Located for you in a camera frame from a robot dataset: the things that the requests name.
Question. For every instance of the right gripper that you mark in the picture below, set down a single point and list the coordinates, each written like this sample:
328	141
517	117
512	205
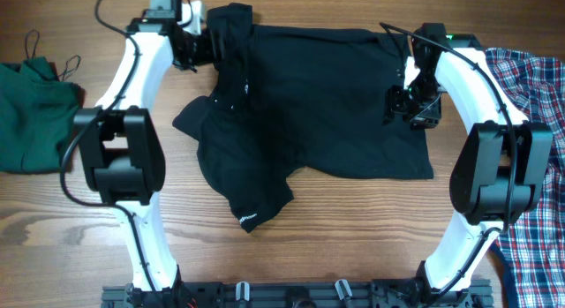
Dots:
418	121

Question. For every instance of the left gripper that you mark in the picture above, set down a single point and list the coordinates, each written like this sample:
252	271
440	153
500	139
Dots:
208	58

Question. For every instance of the black polo shirt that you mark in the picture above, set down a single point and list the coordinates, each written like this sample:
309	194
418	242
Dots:
291	97

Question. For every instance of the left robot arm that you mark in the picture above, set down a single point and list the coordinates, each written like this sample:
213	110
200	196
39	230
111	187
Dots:
120	151

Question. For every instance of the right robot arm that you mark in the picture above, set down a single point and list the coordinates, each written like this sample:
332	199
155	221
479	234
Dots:
499	173

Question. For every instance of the red blue plaid shirt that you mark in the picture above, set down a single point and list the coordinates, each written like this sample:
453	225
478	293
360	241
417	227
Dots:
532	252

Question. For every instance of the green drawstring bag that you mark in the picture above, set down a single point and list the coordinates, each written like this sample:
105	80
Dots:
37	109

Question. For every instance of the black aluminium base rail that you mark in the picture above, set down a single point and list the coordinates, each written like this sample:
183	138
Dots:
373	294

